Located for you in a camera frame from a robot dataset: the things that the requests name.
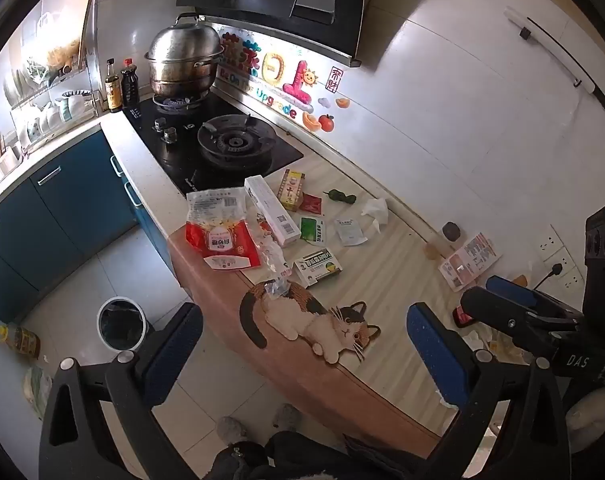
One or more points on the person's right forearm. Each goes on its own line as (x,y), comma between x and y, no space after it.
(592,410)

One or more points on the white sachet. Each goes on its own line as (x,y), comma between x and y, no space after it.
(348,231)

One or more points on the yellow medicine box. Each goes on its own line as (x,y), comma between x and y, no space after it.
(292,190)

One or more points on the green and white medicine box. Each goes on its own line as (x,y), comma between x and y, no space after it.
(315,267)

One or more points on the white bin with black liner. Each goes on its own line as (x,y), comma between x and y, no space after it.
(122,325)

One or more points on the clear plastic wrapper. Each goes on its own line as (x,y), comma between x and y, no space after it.
(270,255)

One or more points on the red and clear plastic bag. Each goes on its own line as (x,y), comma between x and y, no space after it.
(222,240)

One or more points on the red sachet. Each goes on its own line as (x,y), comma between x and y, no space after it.
(311,204)

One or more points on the white wall socket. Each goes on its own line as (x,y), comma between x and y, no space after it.
(576,277)
(550,242)
(568,256)

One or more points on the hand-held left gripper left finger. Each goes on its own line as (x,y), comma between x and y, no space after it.
(177,355)

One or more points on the colourful wall sticker set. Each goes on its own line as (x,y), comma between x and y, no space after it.
(292,85)

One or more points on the small dark jar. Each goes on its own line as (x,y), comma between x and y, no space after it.
(451,231)

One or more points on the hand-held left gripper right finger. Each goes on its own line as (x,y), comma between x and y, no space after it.
(432,355)

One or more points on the plastic bag of vegetables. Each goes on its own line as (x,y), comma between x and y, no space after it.
(37,390)

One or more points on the grey fuzzy slipper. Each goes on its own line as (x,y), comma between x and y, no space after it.
(231,430)
(287,416)

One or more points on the wood-pattern cat print mat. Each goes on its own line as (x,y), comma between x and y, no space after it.
(397,270)

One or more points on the dark red cap sauce bottle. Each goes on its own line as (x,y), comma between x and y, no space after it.
(129,85)

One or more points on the black and white wall rack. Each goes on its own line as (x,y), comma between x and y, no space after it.
(557,47)

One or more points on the metal dish rack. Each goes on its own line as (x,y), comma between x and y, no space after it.
(47,90)

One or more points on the blue base cabinet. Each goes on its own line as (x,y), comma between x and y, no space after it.
(72,200)
(150,235)

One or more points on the white utensil holder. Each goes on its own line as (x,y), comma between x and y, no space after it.
(5,162)

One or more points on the crumpled white tissue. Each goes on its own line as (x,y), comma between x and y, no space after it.
(375,210)

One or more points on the green sachet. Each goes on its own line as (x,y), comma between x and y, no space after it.
(312,230)

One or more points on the long white carton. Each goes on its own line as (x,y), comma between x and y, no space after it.
(272,210)

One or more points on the blue patterned white bowl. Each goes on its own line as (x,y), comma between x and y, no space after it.
(76,102)

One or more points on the crumpled white wrapper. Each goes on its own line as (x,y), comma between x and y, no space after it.
(475,340)

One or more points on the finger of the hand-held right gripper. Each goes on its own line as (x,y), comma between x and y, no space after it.
(487,310)
(512,290)

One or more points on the steel steamer pot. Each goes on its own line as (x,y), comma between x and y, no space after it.
(182,55)

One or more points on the row of white bowls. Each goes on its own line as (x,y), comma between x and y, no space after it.
(45,120)

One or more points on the yellow label sauce bottle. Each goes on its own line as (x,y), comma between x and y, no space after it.
(113,92)

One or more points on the small red and black packet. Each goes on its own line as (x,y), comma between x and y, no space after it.
(462,317)

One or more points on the yellow cooking oil bottle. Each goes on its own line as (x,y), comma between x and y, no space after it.
(22,341)

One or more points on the dark green pepper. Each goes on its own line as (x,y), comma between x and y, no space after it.
(340,196)

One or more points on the black gas stove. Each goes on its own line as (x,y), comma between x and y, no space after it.
(182,160)

